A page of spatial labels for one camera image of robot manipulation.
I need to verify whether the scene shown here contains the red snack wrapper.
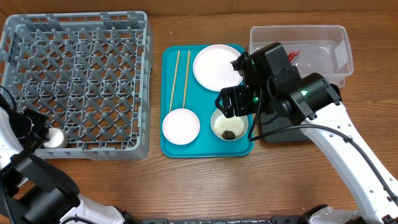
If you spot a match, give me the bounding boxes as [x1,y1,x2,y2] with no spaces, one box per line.
[287,51,300,62]

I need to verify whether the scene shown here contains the wooden chopstick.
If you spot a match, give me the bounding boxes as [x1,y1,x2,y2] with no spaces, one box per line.
[169,50,180,112]
[182,50,191,109]

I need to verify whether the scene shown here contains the grey dishwasher rack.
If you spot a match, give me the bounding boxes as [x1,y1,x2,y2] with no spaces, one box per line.
[1,11,154,160]

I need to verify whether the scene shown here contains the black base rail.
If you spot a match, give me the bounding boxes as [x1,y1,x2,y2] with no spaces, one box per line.
[136,214,368,224]

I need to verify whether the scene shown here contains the white cup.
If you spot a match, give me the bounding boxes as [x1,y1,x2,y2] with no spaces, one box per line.
[43,128,69,149]

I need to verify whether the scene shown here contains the large white plate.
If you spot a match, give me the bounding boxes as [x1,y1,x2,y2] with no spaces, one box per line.
[193,44,243,91]

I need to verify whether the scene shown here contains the small white pink plate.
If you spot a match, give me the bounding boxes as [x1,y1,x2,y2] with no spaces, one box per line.
[162,108,200,145]

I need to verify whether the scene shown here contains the bowl of rice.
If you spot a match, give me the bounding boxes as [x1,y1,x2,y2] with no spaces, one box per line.
[210,109,249,141]

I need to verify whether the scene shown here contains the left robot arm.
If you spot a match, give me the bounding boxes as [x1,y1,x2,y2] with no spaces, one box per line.
[1,97,138,224]

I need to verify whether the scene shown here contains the left wooden chopstick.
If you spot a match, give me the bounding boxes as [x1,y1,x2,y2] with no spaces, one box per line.
[169,50,180,112]

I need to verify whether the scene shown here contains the clear plastic bin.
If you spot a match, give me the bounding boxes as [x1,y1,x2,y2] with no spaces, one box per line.
[248,25,354,88]

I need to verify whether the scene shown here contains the black tray bin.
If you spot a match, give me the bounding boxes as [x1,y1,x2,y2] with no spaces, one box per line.
[259,112,310,143]

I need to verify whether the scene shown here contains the teal serving tray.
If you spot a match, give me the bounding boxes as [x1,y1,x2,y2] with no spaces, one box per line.
[160,45,254,158]

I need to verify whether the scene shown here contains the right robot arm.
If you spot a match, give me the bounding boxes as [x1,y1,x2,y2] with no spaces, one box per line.
[215,72,397,223]

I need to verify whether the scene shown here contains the right wooden chopstick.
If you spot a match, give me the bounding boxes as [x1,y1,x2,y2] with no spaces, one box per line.
[182,50,191,109]

